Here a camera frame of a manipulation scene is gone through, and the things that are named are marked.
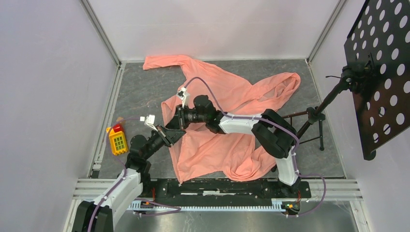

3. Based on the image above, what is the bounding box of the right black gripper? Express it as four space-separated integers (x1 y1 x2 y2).
166 104 207 131

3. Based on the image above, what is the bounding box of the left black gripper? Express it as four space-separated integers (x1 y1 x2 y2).
143 124 186 160

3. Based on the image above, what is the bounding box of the salmon pink zip jacket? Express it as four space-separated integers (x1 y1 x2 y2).
143 55 301 183

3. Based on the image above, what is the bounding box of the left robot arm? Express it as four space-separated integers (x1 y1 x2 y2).
72 125 186 232

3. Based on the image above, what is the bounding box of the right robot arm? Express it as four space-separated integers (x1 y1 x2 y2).
165 95 300 197

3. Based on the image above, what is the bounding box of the yellow red toy block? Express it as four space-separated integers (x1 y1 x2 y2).
106 123 129 156

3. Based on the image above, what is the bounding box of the black perforated stand plate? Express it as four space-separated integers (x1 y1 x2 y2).
344 0 410 160

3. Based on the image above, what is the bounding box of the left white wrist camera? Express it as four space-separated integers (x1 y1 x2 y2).
140 114 158 131

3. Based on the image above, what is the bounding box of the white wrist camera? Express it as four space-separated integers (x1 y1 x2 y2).
140 114 158 131
176 87 190 107

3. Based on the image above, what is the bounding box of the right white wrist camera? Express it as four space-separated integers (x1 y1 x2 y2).
176 87 190 107

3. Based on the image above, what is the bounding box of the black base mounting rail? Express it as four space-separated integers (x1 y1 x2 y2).
140 178 312 207

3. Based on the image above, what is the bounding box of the white toothed cable track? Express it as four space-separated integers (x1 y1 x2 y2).
127 200 300 213

